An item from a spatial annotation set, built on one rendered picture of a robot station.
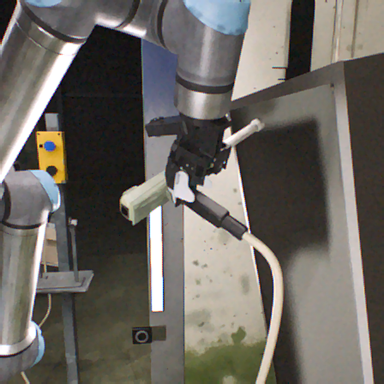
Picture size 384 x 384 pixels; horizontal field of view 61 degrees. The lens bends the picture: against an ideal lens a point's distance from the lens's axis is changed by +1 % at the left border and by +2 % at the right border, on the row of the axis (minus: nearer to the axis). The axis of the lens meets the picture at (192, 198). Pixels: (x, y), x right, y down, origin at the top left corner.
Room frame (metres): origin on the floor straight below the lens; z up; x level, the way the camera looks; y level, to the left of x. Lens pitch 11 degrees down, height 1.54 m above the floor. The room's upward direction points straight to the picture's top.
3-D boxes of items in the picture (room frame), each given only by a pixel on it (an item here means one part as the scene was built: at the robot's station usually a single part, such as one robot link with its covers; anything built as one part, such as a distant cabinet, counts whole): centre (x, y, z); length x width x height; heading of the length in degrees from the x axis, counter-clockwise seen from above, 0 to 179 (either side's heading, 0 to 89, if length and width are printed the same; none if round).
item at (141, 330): (1.50, 0.26, 0.51); 0.10 x 0.02 x 0.09; 96
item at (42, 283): (1.54, 0.69, 0.95); 0.26 x 0.15 x 0.32; 96
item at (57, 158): (1.65, 0.71, 1.42); 0.12 x 0.06 x 0.26; 96
